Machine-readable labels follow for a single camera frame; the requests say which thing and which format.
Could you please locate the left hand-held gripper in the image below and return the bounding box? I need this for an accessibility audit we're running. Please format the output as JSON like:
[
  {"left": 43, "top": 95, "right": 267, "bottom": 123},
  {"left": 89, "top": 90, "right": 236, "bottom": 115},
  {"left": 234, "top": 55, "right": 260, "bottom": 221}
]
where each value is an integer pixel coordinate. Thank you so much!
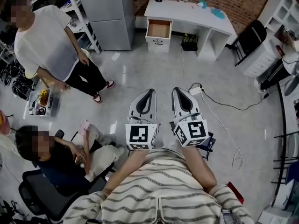
[{"left": 125, "top": 89, "right": 159, "bottom": 151}]

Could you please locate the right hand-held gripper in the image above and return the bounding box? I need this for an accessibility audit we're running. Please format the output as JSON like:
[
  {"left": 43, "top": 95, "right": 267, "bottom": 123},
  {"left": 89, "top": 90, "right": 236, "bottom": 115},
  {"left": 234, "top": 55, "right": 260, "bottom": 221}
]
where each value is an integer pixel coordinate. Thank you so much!
[{"left": 169, "top": 87, "right": 209, "bottom": 148}]

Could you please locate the white drawer unit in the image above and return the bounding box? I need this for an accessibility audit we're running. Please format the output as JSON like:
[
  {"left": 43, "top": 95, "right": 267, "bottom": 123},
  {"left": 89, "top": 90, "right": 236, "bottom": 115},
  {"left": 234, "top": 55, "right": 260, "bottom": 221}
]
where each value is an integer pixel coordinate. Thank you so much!
[{"left": 145, "top": 19, "right": 173, "bottom": 46}]

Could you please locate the person's left forearm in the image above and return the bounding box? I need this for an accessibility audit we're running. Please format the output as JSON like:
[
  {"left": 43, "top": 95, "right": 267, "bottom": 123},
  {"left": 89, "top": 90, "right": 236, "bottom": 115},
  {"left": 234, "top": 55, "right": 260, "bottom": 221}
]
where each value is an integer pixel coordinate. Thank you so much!
[{"left": 102, "top": 148, "right": 150, "bottom": 197}]

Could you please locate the person's right forearm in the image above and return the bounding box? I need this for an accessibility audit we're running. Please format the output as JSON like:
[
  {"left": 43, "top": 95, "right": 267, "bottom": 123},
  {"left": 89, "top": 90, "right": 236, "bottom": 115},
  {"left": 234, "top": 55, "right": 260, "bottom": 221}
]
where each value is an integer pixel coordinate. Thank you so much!
[{"left": 179, "top": 145, "right": 218, "bottom": 193}]

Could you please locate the white desk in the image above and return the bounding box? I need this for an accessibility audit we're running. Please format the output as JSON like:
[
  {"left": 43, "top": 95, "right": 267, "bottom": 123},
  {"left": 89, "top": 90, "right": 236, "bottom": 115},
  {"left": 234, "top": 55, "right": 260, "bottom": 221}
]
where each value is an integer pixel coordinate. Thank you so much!
[{"left": 144, "top": 0, "right": 238, "bottom": 62}]

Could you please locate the white power strip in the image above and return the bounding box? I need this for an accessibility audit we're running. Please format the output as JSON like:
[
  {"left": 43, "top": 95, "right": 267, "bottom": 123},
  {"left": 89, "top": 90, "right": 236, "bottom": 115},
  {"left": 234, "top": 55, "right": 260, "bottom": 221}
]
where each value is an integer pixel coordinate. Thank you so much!
[{"left": 189, "top": 85, "right": 203, "bottom": 96}]

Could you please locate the black display device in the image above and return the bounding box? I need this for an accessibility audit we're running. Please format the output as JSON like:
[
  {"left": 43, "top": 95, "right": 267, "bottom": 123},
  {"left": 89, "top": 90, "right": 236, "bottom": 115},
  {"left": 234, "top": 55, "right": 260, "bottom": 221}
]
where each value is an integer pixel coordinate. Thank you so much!
[{"left": 198, "top": 131, "right": 214, "bottom": 161}]

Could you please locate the pink phone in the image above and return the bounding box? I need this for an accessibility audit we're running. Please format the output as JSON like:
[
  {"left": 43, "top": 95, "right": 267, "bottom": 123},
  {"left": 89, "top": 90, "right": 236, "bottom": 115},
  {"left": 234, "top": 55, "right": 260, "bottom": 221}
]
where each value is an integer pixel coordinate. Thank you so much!
[{"left": 78, "top": 119, "right": 91, "bottom": 136}]

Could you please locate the black storage basket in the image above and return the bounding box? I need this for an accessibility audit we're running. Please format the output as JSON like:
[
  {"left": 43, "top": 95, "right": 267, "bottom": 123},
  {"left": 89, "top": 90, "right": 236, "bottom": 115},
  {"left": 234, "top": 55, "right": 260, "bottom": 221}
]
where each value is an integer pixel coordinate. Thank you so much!
[{"left": 181, "top": 33, "right": 199, "bottom": 51}]

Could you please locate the person's striped shirt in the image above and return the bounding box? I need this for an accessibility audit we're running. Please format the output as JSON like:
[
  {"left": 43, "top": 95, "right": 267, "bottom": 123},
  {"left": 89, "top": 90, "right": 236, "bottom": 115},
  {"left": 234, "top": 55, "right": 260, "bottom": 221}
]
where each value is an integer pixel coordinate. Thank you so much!
[{"left": 63, "top": 148, "right": 255, "bottom": 224}]

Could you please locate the white shelf cabinet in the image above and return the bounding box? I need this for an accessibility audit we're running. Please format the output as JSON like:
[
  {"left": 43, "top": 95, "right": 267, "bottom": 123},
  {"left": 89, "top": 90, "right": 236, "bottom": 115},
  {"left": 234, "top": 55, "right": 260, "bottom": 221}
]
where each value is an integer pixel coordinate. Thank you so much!
[{"left": 244, "top": 0, "right": 299, "bottom": 78}]

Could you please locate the clear plastic storage box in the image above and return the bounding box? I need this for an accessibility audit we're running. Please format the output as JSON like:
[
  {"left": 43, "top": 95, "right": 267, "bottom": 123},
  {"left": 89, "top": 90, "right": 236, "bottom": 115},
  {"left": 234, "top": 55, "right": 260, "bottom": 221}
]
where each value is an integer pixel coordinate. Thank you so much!
[{"left": 24, "top": 89, "right": 62, "bottom": 119}]

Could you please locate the black folding chair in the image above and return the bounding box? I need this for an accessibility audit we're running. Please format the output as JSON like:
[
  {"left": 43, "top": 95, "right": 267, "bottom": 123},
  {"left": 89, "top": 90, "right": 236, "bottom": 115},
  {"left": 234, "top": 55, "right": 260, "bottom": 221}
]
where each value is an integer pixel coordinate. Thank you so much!
[{"left": 230, "top": 20, "right": 267, "bottom": 67}]

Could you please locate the teal cloth packet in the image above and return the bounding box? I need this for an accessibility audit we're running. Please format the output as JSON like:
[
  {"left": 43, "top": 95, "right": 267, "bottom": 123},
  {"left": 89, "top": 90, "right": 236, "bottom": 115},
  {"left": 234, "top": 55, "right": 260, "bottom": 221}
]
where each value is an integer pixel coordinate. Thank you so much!
[{"left": 211, "top": 7, "right": 226, "bottom": 21}]

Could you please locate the red box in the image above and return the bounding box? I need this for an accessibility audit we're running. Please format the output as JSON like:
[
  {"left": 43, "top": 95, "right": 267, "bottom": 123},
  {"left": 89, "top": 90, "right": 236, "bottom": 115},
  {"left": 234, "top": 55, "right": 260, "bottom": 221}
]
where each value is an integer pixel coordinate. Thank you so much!
[{"left": 226, "top": 182, "right": 245, "bottom": 205}]

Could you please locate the white metal shelf rack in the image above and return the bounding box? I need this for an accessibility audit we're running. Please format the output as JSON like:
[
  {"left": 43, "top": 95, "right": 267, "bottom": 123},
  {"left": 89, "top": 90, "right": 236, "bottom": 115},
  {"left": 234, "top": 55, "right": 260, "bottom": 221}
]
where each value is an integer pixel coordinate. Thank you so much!
[{"left": 30, "top": 0, "right": 102, "bottom": 55}]

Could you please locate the black office chair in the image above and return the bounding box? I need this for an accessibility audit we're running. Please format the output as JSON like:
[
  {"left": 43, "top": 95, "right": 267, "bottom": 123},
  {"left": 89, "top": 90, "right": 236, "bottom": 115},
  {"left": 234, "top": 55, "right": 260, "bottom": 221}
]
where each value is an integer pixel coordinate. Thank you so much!
[{"left": 18, "top": 129, "right": 117, "bottom": 222}]

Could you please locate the coiled white cable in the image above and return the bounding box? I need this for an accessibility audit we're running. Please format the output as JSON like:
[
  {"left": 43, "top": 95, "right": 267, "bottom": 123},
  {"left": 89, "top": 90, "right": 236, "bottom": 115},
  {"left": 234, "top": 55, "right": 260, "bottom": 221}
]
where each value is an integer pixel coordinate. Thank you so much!
[{"left": 200, "top": 94, "right": 243, "bottom": 172}]

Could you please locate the black power cable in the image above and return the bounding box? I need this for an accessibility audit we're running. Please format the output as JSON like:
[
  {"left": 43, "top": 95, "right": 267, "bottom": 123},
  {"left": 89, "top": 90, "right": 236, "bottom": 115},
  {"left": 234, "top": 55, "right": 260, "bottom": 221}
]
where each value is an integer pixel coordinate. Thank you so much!
[{"left": 188, "top": 82, "right": 271, "bottom": 111}]

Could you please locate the black metal frame table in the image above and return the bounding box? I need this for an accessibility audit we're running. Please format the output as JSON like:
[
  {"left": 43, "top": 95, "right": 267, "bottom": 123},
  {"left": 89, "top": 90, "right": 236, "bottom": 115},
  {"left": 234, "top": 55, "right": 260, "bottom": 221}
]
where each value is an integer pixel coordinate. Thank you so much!
[{"left": 271, "top": 83, "right": 299, "bottom": 207}]

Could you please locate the pile of black cables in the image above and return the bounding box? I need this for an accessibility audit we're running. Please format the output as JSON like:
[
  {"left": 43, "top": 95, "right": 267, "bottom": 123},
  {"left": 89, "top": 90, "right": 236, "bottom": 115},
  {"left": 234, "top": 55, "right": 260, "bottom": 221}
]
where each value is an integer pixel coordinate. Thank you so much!
[{"left": 0, "top": 29, "right": 36, "bottom": 100}]

